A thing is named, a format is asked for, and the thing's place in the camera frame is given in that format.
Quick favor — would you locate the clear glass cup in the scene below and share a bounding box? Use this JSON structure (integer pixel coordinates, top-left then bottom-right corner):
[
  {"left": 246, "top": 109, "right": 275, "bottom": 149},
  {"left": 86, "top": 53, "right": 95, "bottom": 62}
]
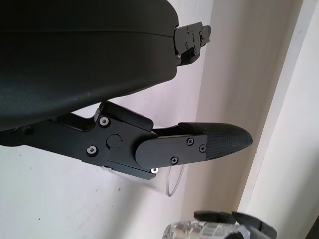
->
[{"left": 103, "top": 163, "right": 186, "bottom": 199}]

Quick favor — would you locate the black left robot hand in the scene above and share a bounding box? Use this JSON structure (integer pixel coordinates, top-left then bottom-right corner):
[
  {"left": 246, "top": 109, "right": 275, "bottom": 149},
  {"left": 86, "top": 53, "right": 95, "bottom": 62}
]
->
[{"left": 0, "top": 0, "right": 254, "bottom": 181}]

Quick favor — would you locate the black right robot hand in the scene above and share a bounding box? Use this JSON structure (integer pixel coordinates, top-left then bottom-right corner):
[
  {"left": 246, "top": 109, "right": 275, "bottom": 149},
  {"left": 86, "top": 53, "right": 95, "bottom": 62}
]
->
[{"left": 193, "top": 210, "right": 277, "bottom": 239}]

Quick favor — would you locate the clear plastic water bottle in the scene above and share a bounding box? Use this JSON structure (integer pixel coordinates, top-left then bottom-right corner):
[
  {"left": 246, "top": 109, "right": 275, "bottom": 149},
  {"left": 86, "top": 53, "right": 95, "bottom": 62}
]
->
[{"left": 161, "top": 220, "right": 247, "bottom": 239}]

